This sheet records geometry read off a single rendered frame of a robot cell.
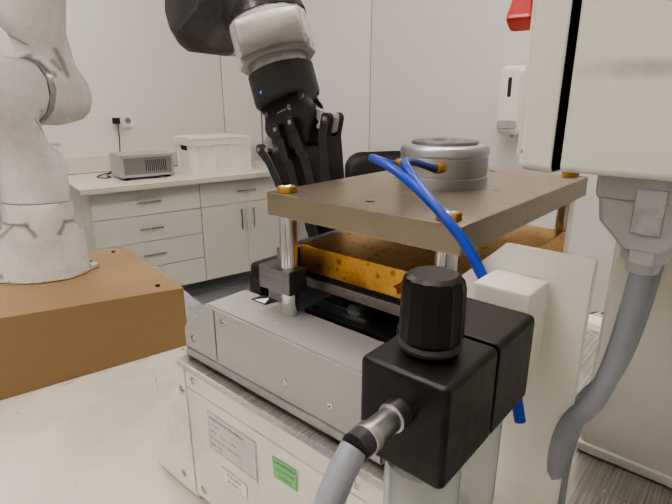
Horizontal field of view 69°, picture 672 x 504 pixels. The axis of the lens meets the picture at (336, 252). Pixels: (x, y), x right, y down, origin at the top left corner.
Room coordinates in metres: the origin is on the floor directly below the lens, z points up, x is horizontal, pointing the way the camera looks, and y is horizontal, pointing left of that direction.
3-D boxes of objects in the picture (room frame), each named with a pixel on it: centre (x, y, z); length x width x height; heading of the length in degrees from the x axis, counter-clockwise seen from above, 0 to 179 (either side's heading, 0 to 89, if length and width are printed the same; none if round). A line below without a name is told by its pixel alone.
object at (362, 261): (0.45, -0.09, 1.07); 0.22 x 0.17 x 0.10; 139
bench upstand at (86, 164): (3.31, 1.13, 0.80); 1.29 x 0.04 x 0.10; 127
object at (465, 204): (0.42, -0.11, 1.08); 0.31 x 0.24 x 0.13; 139
